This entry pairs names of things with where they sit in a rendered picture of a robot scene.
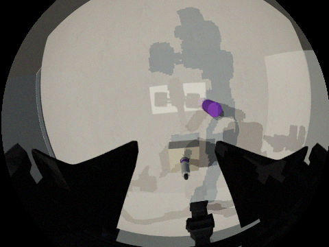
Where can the purple marker cap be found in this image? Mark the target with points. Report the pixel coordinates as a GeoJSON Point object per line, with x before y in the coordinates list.
{"type": "Point", "coordinates": [213, 108]}

